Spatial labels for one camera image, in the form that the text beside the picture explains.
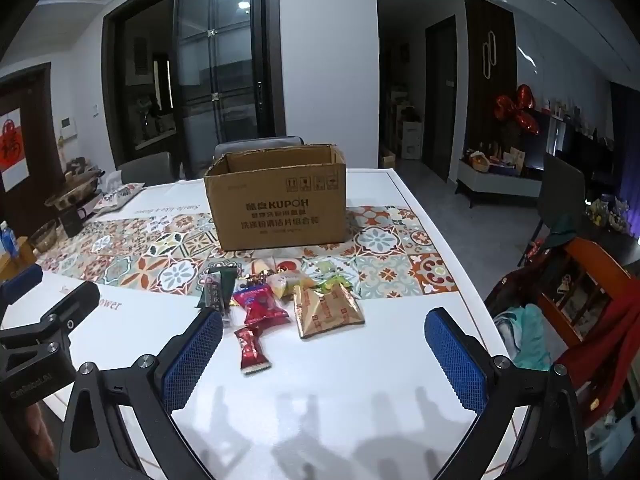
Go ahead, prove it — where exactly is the metal hot pot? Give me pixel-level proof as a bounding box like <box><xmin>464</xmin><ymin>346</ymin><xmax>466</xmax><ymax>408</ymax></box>
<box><xmin>44</xmin><ymin>169</ymin><xmax>104</xmax><ymax>211</ymax></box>

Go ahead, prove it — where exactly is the red candy wrapper packet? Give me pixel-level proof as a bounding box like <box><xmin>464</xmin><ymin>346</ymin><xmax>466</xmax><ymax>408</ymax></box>
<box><xmin>232</xmin><ymin>284</ymin><xmax>290</xmax><ymax>330</ymax></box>

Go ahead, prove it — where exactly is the blue cap water bottle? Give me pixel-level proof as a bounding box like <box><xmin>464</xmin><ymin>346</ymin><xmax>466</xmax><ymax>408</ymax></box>
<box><xmin>1</xmin><ymin>222</ymin><xmax>20</xmax><ymax>259</ymax></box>

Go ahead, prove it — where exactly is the person left hand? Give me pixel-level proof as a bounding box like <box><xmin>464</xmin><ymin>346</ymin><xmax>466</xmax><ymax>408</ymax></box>
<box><xmin>25</xmin><ymin>404</ymin><xmax>54</xmax><ymax>463</ymax></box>

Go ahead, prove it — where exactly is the white patterned snack bag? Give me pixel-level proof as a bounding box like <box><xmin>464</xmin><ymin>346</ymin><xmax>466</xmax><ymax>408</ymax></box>
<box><xmin>94</xmin><ymin>183</ymin><xmax>144</xmax><ymax>214</ymax></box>

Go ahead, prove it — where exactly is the yellow cheese snack packet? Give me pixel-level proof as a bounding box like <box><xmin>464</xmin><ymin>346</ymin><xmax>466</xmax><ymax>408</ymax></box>
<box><xmin>266</xmin><ymin>270</ymin><xmax>317</xmax><ymax>299</ymax></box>

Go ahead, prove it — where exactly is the brown cardboard box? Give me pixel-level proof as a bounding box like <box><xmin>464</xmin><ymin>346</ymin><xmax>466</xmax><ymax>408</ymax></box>
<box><xmin>204</xmin><ymin>144</ymin><xmax>347</xmax><ymax>252</ymax></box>

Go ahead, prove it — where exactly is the dark green snack packet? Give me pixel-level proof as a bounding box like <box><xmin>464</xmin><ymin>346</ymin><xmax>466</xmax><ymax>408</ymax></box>
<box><xmin>198</xmin><ymin>266</ymin><xmax>239</xmax><ymax>325</ymax></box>

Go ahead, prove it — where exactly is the green jelly snack packet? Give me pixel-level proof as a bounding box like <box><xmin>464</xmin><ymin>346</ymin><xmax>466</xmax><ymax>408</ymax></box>
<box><xmin>312</xmin><ymin>257</ymin><xmax>358</xmax><ymax>292</ymax></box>

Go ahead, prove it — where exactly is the small dark red snack bar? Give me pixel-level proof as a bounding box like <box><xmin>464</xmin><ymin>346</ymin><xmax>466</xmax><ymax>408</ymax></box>
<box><xmin>234</xmin><ymin>326</ymin><xmax>271</xmax><ymax>375</ymax></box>

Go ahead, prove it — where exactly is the black mug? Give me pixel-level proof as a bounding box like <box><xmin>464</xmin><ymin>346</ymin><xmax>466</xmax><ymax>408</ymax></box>
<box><xmin>58</xmin><ymin>206</ymin><xmax>87</xmax><ymax>238</ymax></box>

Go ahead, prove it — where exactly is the glass bowl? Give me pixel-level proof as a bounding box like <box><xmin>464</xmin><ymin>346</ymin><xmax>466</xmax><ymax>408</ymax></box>
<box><xmin>29</xmin><ymin>219</ymin><xmax>58</xmax><ymax>255</ymax></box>

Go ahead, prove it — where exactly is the dark chair by cabinet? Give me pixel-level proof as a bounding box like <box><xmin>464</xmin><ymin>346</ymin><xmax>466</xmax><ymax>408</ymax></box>
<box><xmin>518</xmin><ymin>153</ymin><xmax>585</xmax><ymax>266</ymax></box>

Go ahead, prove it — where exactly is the grey dining chair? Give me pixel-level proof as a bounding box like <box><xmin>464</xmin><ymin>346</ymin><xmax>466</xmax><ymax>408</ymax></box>
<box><xmin>214</xmin><ymin>136</ymin><xmax>304</xmax><ymax>160</ymax></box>
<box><xmin>119</xmin><ymin>152</ymin><xmax>177</xmax><ymax>186</ymax></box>

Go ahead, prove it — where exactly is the red paper door decoration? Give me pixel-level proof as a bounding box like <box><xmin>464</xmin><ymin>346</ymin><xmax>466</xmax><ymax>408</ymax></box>
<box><xmin>0</xmin><ymin>108</ymin><xmax>29</xmax><ymax>192</ymax></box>

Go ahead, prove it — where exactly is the white low cabinet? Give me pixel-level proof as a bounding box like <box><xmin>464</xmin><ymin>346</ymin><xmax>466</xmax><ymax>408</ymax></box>
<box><xmin>454</xmin><ymin>162</ymin><xmax>541</xmax><ymax>208</ymax></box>

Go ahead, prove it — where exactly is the red wooden chair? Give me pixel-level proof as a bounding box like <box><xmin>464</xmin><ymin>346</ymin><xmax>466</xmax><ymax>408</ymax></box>
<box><xmin>485</xmin><ymin>237</ymin><xmax>639</xmax><ymax>428</ymax></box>

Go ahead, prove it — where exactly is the red foil balloon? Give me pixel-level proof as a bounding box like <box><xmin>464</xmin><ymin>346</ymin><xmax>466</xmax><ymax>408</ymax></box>
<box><xmin>494</xmin><ymin>84</ymin><xmax>539</xmax><ymax>134</ymax></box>

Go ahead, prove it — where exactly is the patterned tile tablecloth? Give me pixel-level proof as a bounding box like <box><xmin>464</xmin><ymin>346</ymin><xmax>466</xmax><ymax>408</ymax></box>
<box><xmin>37</xmin><ymin>206</ymin><xmax>458</xmax><ymax>299</ymax></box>

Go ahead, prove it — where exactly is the gold triangular snack packet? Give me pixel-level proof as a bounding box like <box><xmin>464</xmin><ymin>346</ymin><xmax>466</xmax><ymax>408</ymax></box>
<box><xmin>293</xmin><ymin>284</ymin><xmax>364</xmax><ymax>339</ymax></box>

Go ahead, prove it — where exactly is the black glass sliding door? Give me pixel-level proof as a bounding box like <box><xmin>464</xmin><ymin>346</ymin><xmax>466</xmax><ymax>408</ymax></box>
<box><xmin>101</xmin><ymin>0</ymin><xmax>286</xmax><ymax>177</ymax></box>

